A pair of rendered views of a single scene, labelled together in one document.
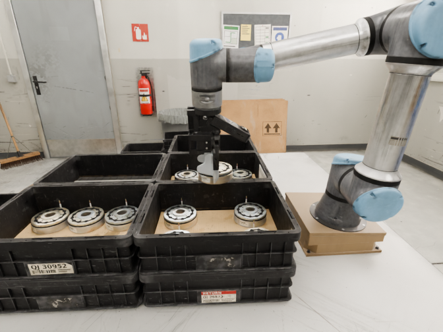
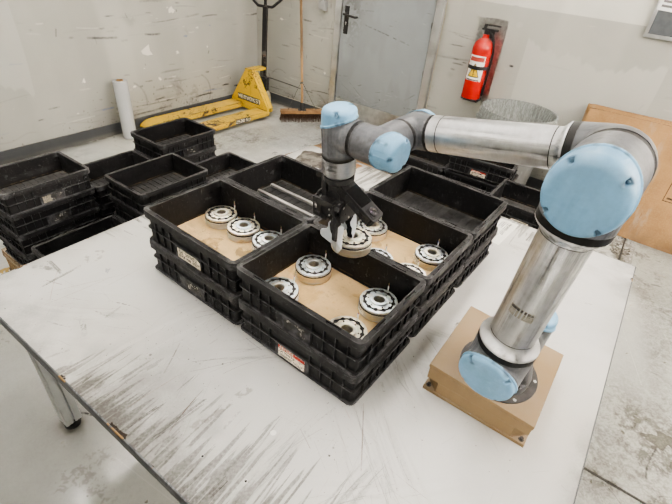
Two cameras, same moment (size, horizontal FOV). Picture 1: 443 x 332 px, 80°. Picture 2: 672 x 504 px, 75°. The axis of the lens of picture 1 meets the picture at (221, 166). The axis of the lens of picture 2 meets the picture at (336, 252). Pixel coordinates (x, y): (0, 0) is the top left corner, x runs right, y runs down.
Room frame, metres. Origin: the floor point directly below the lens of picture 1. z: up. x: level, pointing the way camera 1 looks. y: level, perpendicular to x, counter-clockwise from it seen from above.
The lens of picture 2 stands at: (-0.04, -0.52, 1.63)
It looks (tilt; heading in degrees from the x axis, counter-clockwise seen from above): 36 degrees down; 37
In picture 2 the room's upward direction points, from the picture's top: 6 degrees clockwise
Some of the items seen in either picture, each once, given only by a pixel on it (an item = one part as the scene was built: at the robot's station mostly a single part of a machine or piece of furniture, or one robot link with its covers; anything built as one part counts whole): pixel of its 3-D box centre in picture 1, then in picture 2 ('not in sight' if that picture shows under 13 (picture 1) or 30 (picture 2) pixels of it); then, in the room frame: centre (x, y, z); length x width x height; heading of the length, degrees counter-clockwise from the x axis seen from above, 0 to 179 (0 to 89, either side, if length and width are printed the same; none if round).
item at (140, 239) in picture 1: (216, 207); (331, 277); (0.66, 0.01, 0.92); 0.40 x 0.30 x 0.02; 93
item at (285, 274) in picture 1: (216, 251); (326, 321); (0.66, 0.01, 0.76); 0.40 x 0.30 x 0.12; 93
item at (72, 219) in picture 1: (86, 215); (243, 226); (0.71, 0.42, 0.86); 0.10 x 0.10 x 0.01
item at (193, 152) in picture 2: not in sight; (178, 165); (1.34, 1.84, 0.37); 0.40 x 0.30 x 0.45; 5
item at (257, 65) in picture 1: (248, 65); (383, 145); (0.68, -0.07, 1.30); 0.11 x 0.11 x 0.08; 0
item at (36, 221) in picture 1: (51, 216); (221, 213); (0.70, 0.53, 0.86); 0.10 x 0.10 x 0.01
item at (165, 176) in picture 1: (213, 179); (390, 245); (0.96, 0.03, 0.87); 0.40 x 0.30 x 0.11; 93
